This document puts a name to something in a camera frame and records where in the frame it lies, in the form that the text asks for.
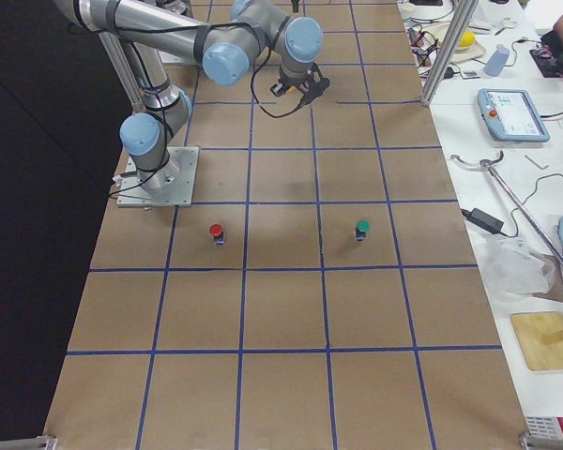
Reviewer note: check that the yellow lemon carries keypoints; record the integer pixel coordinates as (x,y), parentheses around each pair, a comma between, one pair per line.
(467,40)

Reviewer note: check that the red push button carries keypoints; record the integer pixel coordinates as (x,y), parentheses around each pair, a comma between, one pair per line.
(216,231)

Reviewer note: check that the aluminium frame post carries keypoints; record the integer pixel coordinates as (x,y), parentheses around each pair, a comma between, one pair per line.
(463,13)

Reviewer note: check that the clear plastic bag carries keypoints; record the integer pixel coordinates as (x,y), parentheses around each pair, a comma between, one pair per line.
(510,269)

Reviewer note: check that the metal reacher stick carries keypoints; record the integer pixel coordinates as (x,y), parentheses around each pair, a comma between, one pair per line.
(489,166)

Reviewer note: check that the blue plastic cup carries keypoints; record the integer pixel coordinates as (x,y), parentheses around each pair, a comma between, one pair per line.
(497,62)

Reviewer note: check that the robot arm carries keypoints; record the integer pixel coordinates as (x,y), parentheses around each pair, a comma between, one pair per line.
(136,33)

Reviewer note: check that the black power adapter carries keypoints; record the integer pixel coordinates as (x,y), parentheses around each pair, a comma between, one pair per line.
(483,220)

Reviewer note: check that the beige tray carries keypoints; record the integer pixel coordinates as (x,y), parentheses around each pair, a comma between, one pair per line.
(439,31)

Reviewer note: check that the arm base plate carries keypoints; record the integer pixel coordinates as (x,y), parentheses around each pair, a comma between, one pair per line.
(172,185)

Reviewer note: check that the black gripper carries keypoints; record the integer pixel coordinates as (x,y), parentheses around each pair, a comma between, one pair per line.
(287,83)

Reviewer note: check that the wooden cutting board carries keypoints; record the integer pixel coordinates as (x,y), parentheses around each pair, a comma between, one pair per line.
(540,337)

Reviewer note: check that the green push button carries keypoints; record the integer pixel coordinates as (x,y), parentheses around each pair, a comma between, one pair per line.
(362,229)

